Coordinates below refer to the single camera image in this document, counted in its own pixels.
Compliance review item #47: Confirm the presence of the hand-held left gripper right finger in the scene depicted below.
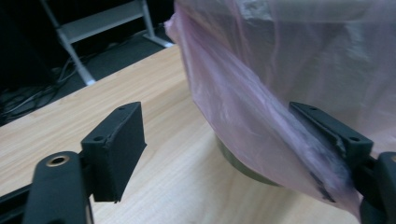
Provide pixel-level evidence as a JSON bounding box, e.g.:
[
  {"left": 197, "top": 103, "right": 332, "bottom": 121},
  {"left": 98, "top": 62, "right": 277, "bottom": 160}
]
[{"left": 288, "top": 101, "right": 375, "bottom": 189}]

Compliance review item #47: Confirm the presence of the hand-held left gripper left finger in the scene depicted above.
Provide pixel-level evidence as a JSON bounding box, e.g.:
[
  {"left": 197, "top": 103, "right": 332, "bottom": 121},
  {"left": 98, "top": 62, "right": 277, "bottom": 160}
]
[{"left": 80, "top": 101, "right": 148, "bottom": 203}]

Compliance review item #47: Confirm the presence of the pink plastic bag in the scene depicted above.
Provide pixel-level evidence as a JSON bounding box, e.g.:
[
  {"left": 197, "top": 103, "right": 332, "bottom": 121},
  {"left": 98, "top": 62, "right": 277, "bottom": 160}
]
[{"left": 163, "top": 0, "right": 396, "bottom": 220}]

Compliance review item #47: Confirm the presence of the green ribbed bin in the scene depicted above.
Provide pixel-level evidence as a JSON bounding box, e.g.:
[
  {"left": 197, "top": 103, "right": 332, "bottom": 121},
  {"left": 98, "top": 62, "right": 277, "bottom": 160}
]
[{"left": 214, "top": 133, "right": 283, "bottom": 188}]

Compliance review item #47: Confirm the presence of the white metal stand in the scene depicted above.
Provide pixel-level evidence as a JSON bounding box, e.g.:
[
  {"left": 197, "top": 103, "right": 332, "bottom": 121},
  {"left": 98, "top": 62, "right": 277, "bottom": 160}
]
[{"left": 39, "top": 0, "right": 175, "bottom": 87}]

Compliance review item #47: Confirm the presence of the bundle of floor cables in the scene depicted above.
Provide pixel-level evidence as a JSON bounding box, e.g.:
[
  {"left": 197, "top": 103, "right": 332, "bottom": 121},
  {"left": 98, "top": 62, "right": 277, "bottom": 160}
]
[{"left": 0, "top": 57, "right": 80, "bottom": 125}]

